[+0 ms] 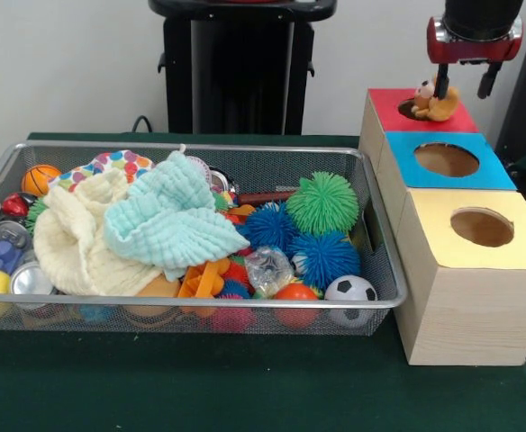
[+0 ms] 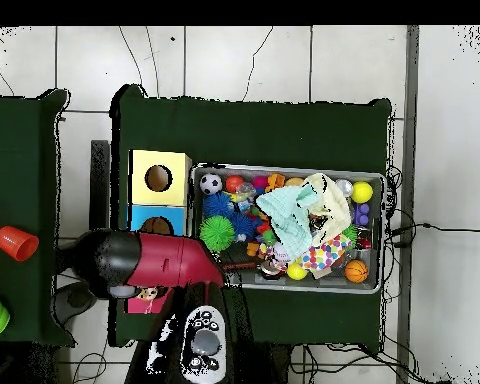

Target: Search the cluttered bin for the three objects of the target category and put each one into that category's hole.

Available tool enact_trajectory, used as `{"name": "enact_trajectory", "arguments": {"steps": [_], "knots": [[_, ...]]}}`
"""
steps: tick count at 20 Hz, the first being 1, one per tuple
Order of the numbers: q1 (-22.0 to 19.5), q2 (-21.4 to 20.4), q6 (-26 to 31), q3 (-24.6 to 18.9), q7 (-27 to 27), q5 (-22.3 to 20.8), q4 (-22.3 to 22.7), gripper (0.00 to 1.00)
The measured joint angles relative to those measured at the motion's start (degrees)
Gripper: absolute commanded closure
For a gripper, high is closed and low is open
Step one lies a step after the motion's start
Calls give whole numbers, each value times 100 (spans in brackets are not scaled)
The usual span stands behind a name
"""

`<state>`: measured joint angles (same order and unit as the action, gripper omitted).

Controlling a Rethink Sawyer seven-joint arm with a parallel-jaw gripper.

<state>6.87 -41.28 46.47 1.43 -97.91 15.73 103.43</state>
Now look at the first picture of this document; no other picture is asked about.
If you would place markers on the blue spiky ball with eyes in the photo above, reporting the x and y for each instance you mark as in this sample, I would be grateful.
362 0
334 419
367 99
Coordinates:
326 258

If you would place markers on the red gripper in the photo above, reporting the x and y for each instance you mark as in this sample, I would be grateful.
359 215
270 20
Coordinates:
470 51

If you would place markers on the wooden box with three holes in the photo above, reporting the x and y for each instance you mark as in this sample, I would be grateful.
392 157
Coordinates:
470 315

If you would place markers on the orange toy building block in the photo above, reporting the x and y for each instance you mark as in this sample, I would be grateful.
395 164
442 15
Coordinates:
200 281

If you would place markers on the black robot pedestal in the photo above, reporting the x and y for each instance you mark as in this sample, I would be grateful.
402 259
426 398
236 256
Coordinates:
236 76

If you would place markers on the shallow mesh bin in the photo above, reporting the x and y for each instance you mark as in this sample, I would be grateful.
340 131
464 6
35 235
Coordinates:
110 315

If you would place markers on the polka dot cloth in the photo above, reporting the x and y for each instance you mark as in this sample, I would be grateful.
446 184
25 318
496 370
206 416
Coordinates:
119 162

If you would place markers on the light blue muslin cloth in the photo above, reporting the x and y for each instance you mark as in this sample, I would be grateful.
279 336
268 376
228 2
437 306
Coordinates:
177 225

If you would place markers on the small orange basketball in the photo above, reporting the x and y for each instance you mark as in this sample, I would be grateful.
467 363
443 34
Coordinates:
38 180

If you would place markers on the small soccer ball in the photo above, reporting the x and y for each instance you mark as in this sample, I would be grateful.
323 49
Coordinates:
350 289

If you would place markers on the cream muslin cloth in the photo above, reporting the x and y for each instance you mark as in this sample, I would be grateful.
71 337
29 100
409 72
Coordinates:
74 252

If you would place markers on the small brown plush toy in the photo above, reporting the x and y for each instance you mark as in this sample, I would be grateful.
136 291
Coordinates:
443 108

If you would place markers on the large green spiky ball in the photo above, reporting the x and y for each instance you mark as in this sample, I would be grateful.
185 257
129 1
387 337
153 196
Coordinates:
321 202

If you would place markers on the red ball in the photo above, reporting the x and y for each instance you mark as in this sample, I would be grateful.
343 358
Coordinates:
295 293

